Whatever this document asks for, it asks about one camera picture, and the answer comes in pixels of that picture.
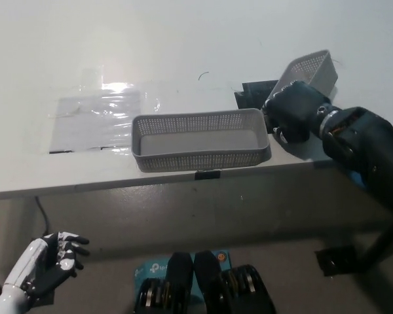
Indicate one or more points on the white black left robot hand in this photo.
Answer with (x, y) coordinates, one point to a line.
(29, 261)

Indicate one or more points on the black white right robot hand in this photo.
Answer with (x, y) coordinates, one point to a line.
(294, 111)

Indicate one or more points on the short grey perforated basket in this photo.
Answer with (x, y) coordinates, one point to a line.
(314, 70)

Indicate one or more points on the teal tp-link box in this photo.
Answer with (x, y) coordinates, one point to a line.
(152, 269)

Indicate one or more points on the black patch mat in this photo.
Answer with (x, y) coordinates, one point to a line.
(252, 95)

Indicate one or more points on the blue object under table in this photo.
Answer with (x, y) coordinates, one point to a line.
(356, 179)

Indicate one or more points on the long grey perforated basket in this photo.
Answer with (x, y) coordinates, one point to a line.
(196, 140)

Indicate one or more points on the black tape strip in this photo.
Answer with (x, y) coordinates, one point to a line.
(207, 175)

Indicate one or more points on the clear film over grey sheet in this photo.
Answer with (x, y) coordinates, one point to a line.
(91, 121)

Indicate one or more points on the black floor plate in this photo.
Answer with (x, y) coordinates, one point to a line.
(335, 261)

